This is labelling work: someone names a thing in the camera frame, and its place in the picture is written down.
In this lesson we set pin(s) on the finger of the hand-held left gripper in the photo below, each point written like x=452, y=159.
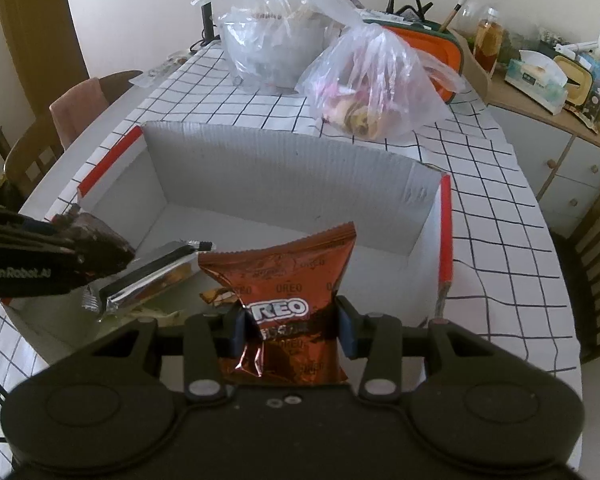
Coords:
x=20, y=221
x=100, y=260

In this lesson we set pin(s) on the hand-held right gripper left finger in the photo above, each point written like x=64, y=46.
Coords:
x=241, y=324

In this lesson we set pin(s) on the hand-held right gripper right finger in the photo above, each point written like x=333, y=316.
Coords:
x=346, y=332

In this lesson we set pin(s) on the dark snack packet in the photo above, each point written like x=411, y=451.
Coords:
x=97, y=230

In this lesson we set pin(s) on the silver snack packet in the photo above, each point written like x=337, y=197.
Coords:
x=155, y=272

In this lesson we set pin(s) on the brown cookie packet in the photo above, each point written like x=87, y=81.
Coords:
x=280, y=270

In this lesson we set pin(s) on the cream snack packet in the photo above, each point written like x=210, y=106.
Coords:
x=155, y=316

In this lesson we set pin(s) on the red cardboard box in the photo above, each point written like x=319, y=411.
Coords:
x=280, y=185

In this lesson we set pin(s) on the pink cloth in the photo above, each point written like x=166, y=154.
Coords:
x=75, y=110

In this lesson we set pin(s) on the checked white tablecloth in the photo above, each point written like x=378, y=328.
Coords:
x=480, y=210

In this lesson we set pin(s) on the brown wooden door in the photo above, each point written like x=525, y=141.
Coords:
x=40, y=25

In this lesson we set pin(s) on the white power strip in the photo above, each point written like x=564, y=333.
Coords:
x=162, y=67

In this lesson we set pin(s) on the pink-filled plastic bag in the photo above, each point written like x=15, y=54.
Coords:
x=370, y=90

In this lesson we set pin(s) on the wooden slatted chair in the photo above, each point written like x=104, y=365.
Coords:
x=595, y=270

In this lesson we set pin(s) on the large clear plastic bag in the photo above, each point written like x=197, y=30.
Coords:
x=270, y=55

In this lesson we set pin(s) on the white cabinet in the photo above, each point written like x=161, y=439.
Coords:
x=555, y=160

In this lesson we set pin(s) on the orange container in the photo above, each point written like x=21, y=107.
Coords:
x=440, y=50

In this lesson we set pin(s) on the green tissue box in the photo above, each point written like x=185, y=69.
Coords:
x=535, y=82

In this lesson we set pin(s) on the amber liquid glass jar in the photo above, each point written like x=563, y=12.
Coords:
x=487, y=42

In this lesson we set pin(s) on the paintbrush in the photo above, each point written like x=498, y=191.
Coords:
x=452, y=12

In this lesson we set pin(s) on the yellow case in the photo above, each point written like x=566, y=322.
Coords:
x=575, y=80

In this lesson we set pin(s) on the large clear glass jar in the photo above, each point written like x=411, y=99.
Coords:
x=467, y=10

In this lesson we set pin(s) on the blue printed packet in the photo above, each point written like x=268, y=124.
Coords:
x=597, y=87

